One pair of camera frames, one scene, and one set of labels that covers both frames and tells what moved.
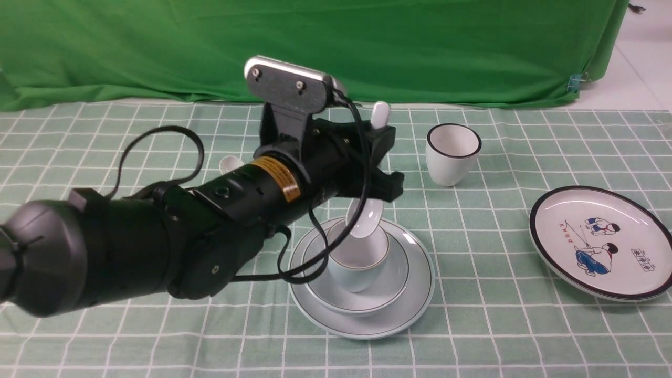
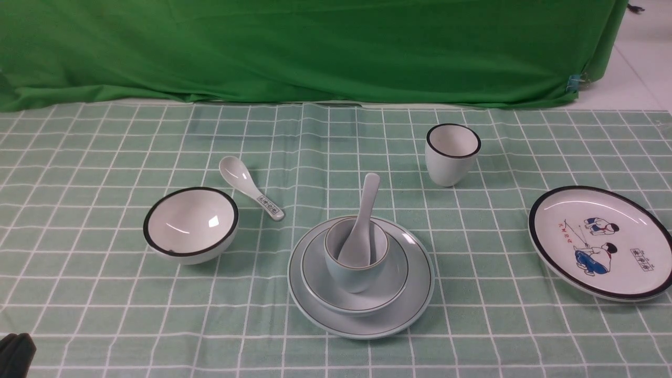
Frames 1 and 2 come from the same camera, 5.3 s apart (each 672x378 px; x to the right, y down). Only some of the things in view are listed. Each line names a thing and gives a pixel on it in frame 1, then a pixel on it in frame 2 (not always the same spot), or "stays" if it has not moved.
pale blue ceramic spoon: x=372 y=214 -> x=356 y=251
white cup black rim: x=451 y=151 stays
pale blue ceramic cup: x=356 y=263 stays
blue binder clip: x=574 y=85 stays
